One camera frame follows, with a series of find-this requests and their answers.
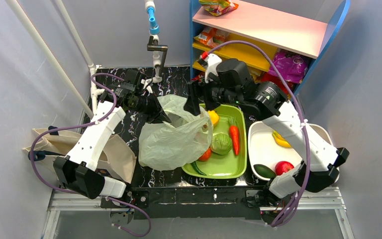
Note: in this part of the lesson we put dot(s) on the white pvc pipe frame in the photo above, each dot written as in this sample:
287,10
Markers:
159,50

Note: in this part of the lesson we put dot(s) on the red snack bag right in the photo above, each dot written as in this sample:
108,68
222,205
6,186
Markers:
268,78

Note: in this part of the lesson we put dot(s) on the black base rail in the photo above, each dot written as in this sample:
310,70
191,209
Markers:
195,202

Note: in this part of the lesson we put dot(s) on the colourful shelf unit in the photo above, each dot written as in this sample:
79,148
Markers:
274,30

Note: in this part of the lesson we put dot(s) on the translucent white plastic bag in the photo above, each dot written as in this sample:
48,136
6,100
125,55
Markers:
167,146

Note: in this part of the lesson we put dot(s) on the red orange tomato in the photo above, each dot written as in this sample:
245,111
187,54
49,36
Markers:
206,156

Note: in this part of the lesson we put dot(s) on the orange carrot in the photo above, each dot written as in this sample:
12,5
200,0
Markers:
234,135

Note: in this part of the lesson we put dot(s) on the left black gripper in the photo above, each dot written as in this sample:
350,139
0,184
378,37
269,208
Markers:
150,105

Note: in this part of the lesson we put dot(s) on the yellow bell pepper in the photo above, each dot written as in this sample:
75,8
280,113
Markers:
214,117

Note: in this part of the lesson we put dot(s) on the red apple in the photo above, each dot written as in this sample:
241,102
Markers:
283,167

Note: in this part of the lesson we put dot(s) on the snack bag on top shelf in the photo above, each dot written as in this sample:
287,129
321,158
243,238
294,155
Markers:
218,7

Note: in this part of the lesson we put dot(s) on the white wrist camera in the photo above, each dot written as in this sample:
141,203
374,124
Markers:
209,62
147,82

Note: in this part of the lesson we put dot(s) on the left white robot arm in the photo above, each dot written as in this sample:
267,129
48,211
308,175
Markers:
76,171

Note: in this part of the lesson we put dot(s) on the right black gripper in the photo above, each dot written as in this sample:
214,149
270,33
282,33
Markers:
199,93

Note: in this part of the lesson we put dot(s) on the dark green avocado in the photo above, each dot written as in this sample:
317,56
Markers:
264,171

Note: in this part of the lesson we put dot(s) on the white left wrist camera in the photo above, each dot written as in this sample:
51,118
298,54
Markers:
147,82

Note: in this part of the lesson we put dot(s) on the white plastic tray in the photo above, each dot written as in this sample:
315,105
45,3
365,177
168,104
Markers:
263,149

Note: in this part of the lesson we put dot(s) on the red snack bag left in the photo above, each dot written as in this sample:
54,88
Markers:
199,77

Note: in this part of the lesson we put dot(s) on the green chili pepper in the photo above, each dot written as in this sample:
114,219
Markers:
197,169

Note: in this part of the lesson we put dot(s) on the green cabbage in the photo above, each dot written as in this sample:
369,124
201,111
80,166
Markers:
221,144

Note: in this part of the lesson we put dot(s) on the yellow banana bunch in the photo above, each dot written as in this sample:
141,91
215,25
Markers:
280,140

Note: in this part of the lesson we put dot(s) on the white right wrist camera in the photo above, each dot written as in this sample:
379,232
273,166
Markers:
209,62

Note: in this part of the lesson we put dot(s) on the beige canvas tote bag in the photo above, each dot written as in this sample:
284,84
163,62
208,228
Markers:
116,160

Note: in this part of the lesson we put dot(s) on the orange snack bag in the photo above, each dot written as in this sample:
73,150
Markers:
211,37

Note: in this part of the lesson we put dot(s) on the red snack bag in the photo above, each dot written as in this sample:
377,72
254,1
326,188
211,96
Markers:
268,78
199,77

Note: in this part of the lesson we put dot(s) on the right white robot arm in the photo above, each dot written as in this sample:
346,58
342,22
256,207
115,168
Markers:
320,160

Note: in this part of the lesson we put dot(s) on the purple snack bag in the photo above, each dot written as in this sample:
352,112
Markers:
293,67

